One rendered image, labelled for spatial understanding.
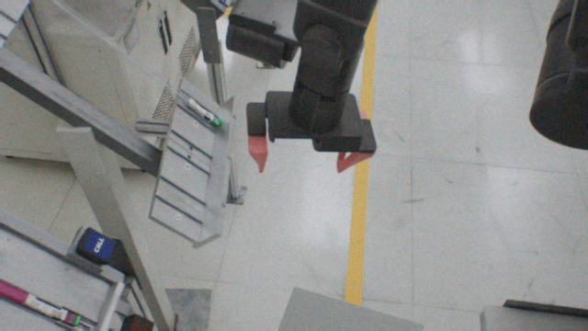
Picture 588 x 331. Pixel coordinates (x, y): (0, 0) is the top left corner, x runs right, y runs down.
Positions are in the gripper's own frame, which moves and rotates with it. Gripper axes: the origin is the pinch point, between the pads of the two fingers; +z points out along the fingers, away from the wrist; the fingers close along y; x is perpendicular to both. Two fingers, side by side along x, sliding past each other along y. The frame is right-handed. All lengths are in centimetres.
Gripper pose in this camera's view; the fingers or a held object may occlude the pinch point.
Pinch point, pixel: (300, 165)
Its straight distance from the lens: 65.6
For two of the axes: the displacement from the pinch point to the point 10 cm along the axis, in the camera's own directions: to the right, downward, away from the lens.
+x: 1.1, 8.0, -5.9
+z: -1.5, 6.0, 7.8
